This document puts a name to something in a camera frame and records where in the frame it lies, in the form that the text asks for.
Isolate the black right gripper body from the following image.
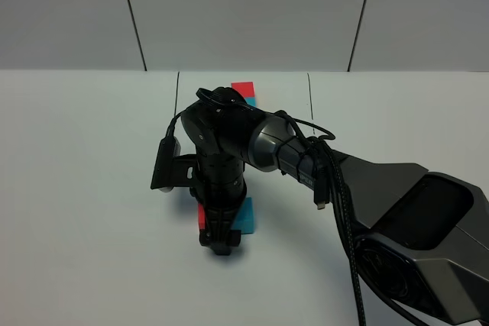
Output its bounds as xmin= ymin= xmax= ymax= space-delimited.
xmin=190 ymin=153 xmax=247 ymax=223

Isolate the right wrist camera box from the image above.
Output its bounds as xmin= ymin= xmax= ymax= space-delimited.
xmin=151 ymin=135 xmax=198 ymax=192

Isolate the blue template block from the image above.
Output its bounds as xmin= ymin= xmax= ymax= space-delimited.
xmin=244 ymin=97 xmax=257 ymax=107

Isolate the red template block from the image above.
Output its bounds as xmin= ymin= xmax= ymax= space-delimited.
xmin=231 ymin=82 xmax=255 ymax=98

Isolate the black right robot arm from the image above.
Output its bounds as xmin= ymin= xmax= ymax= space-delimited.
xmin=181 ymin=87 xmax=488 ymax=325

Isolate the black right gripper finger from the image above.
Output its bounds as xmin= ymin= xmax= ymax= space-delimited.
xmin=199 ymin=207 xmax=241 ymax=256

